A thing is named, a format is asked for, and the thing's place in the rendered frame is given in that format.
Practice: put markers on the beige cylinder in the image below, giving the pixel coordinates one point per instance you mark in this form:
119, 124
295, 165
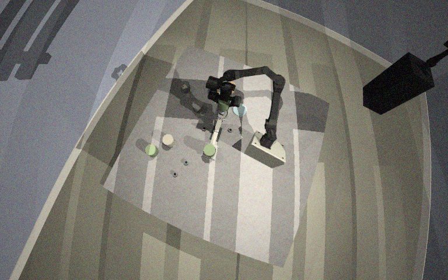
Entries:
168, 140

